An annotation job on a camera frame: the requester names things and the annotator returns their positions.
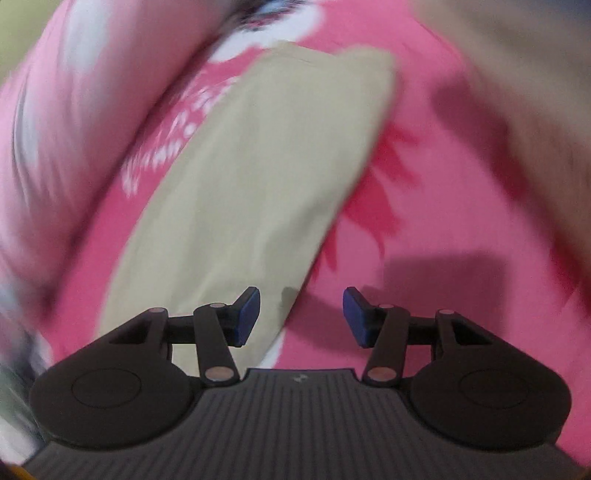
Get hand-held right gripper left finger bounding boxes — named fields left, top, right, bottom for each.
left=107, top=286, right=262, bottom=386

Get pink grey blue quilt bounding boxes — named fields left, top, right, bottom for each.
left=0, top=0, right=232, bottom=324

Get pink floral bed sheet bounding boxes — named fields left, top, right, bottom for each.
left=0, top=0, right=591, bottom=370

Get beige pants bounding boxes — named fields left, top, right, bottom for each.
left=95, top=41, right=398, bottom=370

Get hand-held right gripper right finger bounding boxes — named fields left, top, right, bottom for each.
left=342, top=286, right=493, bottom=387

